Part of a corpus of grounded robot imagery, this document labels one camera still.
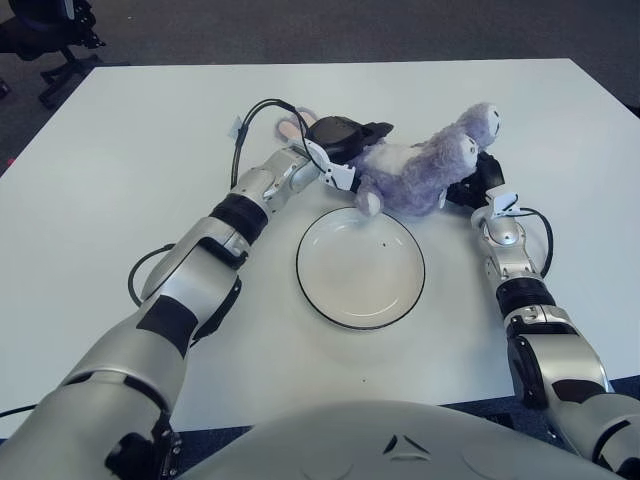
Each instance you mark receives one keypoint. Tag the grey robot torso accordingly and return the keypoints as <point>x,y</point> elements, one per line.
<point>390,440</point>

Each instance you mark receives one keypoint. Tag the white plate with black rim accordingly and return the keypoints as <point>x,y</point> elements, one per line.
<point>360,272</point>

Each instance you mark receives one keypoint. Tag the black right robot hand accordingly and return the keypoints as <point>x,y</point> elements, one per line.
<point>490,172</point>

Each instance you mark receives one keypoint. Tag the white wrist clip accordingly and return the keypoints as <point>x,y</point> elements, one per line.
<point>340,175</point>
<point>502,205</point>

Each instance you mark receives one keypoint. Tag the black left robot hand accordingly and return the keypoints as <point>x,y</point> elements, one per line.
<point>340,135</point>

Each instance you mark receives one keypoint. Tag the purple plush bunny doll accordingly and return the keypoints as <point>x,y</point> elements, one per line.
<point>415,175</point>

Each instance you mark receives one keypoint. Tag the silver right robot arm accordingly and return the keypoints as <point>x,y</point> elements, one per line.
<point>515,265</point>

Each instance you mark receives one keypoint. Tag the black office chair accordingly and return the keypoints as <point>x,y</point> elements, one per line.
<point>40,30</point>

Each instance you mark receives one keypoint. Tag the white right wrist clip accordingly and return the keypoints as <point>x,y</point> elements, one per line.
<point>502,205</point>

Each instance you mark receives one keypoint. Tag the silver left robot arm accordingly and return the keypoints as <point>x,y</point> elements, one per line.
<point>190,270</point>

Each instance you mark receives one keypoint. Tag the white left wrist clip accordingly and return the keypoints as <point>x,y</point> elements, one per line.
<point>340,175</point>

